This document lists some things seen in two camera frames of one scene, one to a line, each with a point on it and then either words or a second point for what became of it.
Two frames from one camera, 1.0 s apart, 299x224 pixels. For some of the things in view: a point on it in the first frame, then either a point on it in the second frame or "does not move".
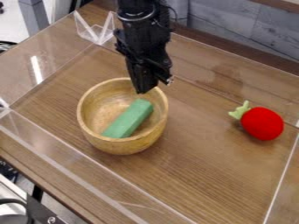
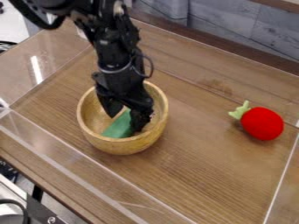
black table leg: [37, 193] does not move
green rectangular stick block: [130, 120] does not move
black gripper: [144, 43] to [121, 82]
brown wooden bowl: [101, 103] does not move
